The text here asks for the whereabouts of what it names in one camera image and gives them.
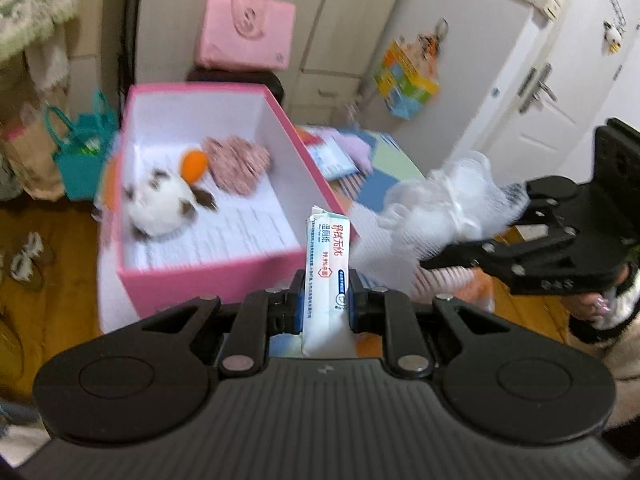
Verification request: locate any white mesh bath puff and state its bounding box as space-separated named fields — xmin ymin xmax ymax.
xmin=349 ymin=149 xmax=532 ymax=291

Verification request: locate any pink floral cloth pouch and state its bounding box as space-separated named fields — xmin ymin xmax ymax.
xmin=202 ymin=136 xmax=271 ymax=196

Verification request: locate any white panda plush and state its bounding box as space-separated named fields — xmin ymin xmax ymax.
xmin=122 ymin=168 xmax=217 ymax=240

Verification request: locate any orange makeup sponge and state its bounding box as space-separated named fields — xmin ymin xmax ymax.
xmin=180 ymin=150 xmax=208 ymax=184

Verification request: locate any person right hand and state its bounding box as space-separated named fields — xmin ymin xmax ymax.
xmin=561 ymin=263 xmax=631 ymax=328

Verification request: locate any white door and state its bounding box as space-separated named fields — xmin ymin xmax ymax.
xmin=483 ymin=0 xmax=639 ymax=184

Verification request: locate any paper sheet in box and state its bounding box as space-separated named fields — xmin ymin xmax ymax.
xmin=122 ymin=174 xmax=300 ymax=271

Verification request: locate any pink storage box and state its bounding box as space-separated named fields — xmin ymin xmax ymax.
xmin=98 ymin=82 xmax=342 ymax=333

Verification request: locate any purple plush toy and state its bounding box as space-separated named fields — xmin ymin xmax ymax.
xmin=323 ymin=129 xmax=373 ymax=174

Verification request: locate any small plush door hanger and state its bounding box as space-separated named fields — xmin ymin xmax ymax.
xmin=603 ymin=21 xmax=624 ymax=54

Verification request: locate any colourful gift bag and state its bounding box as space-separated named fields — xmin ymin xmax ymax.
xmin=374 ymin=34 xmax=439 ymax=120

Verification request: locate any black suitcase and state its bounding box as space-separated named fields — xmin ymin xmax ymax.
xmin=186 ymin=66 xmax=285 ymax=104

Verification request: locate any teal basket bag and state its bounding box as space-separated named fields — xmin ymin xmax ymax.
xmin=43 ymin=90 xmax=119 ymax=202

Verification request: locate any pink tote bag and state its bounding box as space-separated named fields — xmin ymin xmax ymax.
xmin=194 ymin=0 xmax=296 ymax=72

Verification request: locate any beige wardrobe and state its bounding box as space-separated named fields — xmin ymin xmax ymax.
xmin=120 ymin=0 xmax=396 ymax=125

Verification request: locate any cream knitted cardigan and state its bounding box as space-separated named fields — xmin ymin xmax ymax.
xmin=1 ymin=0 xmax=80 ymax=62

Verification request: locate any silver door handle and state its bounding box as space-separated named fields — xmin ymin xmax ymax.
xmin=518 ymin=63 xmax=558 ymax=115

